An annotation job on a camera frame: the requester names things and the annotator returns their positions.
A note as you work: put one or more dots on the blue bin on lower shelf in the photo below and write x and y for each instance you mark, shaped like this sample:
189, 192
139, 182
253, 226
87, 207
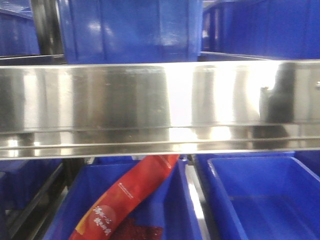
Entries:
146, 199

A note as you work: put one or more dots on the empty blue bin lower right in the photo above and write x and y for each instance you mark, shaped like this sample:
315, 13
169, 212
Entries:
261, 197

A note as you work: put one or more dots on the blue bin at far left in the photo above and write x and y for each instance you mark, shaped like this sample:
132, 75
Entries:
18, 35

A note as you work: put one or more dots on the large blue plastic crate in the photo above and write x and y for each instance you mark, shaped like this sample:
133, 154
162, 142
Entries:
130, 31

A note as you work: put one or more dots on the red snack package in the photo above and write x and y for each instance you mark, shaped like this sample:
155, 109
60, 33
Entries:
116, 203

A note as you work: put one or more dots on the blue crate upper right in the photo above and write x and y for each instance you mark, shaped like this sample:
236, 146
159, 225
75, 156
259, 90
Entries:
284, 29

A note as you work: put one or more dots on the stainless steel rack frame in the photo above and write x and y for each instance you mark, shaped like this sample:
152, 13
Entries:
219, 103

